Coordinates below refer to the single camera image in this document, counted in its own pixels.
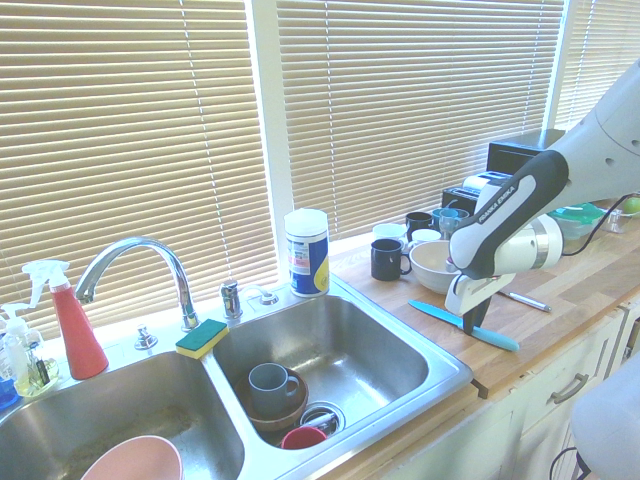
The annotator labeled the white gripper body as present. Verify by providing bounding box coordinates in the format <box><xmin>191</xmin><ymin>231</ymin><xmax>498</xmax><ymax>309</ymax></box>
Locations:
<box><xmin>444</xmin><ymin>272</ymin><xmax>517</xmax><ymax>317</ymax></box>

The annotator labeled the blue plastic knife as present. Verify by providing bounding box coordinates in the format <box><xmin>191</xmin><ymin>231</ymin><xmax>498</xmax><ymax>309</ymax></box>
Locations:
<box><xmin>408</xmin><ymin>298</ymin><xmax>521</xmax><ymax>352</ymax></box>

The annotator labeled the stainless steel double sink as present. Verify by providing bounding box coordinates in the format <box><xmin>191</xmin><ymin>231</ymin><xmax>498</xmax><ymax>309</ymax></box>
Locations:
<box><xmin>0</xmin><ymin>277</ymin><xmax>474</xmax><ymax>480</ymax></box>

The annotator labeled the sink drain strainer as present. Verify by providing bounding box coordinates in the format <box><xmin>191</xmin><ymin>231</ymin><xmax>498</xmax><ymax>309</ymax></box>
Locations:
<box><xmin>299</xmin><ymin>401</ymin><xmax>346</xmax><ymax>436</ymax></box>

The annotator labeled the chrome sink sprayer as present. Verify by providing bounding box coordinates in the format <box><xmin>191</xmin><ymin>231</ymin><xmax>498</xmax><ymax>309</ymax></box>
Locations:
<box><xmin>220</xmin><ymin>280</ymin><xmax>244</xmax><ymax>320</ymax></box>

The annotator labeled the chrome sink knob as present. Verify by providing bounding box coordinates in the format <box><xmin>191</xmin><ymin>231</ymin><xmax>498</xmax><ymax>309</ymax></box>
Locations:
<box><xmin>133</xmin><ymin>323</ymin><xmax>159</xmax><ymax>350</ymax></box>

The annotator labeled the silver pen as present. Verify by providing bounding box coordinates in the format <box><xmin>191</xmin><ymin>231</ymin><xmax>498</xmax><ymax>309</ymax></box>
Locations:
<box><xmin>497</xmin><ymin>289</ymin><xmax>553</xmax><ymax>314</ymax></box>

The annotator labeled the white ceramic bowl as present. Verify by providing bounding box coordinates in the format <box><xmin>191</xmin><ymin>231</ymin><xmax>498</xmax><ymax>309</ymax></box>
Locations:
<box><xmin>408</xmin><ymin>240</ymin><xmax>459</xmax><ymax>295</ymax></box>

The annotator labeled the teal cup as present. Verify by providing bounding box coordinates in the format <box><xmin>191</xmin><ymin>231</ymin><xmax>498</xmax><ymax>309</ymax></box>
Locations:
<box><xmin>432</xmin><ymin>207</ymin><xmax>470</xmax><ymax>241</ymax></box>

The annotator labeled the large black mug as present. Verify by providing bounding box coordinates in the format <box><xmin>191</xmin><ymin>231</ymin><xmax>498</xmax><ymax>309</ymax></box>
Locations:
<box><xmin>370</xmin><ymin>238</ymin><xmax>413</xmax><ymax>281</ymax></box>

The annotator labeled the small black mug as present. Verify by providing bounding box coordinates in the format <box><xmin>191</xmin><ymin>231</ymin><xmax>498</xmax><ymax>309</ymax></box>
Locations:
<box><xmin>405</xmin><ymin>211</ymin><xmax>434</xmax><ymax>242</ymax></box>

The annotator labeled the white mug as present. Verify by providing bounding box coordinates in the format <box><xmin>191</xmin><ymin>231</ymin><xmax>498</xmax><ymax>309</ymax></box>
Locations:
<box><xmin>372</xmin><ymin>223</ymin><xmax>409</xmax><ymax>246</ymax></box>

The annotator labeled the small black box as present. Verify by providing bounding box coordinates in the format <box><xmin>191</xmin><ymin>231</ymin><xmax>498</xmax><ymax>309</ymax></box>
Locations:
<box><xmin>441</xmin><ymin>186</ymin><xmax>479</xmax><ymax>214</ymax></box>

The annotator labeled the green lidded food container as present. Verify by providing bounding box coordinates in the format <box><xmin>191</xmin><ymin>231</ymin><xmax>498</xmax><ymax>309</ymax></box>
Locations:
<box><xmin>549</xmin><ymin>202</ymin><xmax>605</xmax><ymax>251</ymax></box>

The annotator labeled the cream kitchen cabinet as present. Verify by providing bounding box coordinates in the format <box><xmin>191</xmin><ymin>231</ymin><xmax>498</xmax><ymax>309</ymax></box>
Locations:
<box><xmin>319</xmin><ymin>299</ymin><xmax>640</xmax><ymax>480</ymax></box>

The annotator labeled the large black appliance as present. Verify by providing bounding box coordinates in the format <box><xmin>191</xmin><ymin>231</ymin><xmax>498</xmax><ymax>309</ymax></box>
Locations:
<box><xmin>488</xmin><ymin>128</ymin><xmax>569</xmax><ymax>176</ymax></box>

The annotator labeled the clear plastic container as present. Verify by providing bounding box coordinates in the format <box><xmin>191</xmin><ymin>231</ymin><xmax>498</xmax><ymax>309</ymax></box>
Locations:
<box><xmin>602</xmin><ymin>199</ymin><xmax>640</xmax><ymax>235</ymax></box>

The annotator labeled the white blue wipes canister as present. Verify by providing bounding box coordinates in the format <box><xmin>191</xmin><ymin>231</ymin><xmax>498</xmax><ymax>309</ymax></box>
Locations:
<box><xmin>284</xmin><ymin>208</ymin><xmax>331</xmax><ymax>299</ymax></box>

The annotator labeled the red cup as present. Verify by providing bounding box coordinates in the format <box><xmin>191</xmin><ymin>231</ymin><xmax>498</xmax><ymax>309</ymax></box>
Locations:
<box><xmin>280</xmin><ymin>426</ymin><xmax>329</xmax><ymax>451</ymax></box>

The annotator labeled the medium beige window blind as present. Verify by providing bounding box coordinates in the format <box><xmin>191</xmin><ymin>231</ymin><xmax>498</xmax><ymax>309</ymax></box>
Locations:
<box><xmin>276</xmin><ymin>0</ymin><xmax>566</xmax><ymax>241</ymax></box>

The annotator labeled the grey mug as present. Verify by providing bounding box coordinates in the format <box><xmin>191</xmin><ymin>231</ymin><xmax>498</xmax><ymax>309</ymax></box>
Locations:
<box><xmin>248</xmin><ymin>363</ymin><xmax>301</xmax><ymax>415</ymax></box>

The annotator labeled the brown wooden bowl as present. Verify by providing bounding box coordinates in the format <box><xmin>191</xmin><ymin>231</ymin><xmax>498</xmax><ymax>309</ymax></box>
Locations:
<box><xmin>234</xmin><ymin>368</ymin><xmax>310</xmax><ymax>434</ymax></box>

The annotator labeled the green yellow sponge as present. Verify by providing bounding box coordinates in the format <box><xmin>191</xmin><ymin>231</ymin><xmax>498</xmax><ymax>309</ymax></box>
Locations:
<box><xmin>174</xmin><ymin>318</ymin><xmax>230</xmax><ymax>360</ymax></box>

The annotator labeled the narrow beige window blind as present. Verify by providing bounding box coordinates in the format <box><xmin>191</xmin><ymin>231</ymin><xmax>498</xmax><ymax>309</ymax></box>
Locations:
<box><xmin>554</xmin><ymin>0</ymin><xmax>640</xmax><ymax>134</ymax></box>

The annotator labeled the chrome gooseneck faucet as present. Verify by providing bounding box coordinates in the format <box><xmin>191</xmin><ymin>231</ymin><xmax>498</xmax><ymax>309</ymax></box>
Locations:
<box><xmin>74</xmin><ymin>236</ymin><xmax>201</xmax><ymax>332</ymax></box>

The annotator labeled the pink bowl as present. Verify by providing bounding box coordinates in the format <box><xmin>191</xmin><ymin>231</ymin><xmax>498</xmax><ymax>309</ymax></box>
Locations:
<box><xmin>79</xmin><ymin>435</ymin><xmax>184</xmax><ymax>480</ymax></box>

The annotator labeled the wide beige window blind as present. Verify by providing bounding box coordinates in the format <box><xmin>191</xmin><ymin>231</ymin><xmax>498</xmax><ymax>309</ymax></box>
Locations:
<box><xmin>0</xmin><ymin>0</ymin><xmax>279</xmax><ymax>341</ymax></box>

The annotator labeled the red spray bottle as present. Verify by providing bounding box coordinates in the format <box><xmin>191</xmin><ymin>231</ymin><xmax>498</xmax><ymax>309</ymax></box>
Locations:
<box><xmin>21</xmin><ymin>260</ymin><xmax>110</xmax><ymax>380</ymax></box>

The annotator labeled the clear yellow soap pump bottle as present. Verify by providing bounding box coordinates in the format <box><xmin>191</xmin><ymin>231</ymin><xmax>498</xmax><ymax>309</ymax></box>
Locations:
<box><xmin>2</xmin><ymin>303</ymin><xmax>60</xmax><ymax>399</ymax></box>

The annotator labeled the blue liquid soap bottle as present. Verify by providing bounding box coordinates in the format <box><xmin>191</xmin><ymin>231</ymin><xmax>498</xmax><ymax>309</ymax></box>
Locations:
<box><xmin>0</xmin><ymin>344</ymin><xmax>20</xmax><ymax>412</ymax></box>

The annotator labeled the brass drawer handle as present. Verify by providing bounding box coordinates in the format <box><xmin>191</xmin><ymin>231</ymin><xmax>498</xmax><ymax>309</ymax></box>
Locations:
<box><xmin>551</xmin><ymin>372</ymin><xmax>590</xmax><ymax>405</ymax></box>

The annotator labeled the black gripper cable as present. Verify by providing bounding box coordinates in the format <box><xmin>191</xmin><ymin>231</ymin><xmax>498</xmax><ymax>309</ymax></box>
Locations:
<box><xmin>559</xmin><ymin>192</ymin><xmax>631</xmax><ymax>259</ymax></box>

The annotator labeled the black floor cable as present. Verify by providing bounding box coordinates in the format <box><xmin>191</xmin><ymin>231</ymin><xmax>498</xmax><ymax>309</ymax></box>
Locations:
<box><xmin>549</xmin><ymin>444</ymin><xmax>591</xmax><ymax>480</ymax></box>

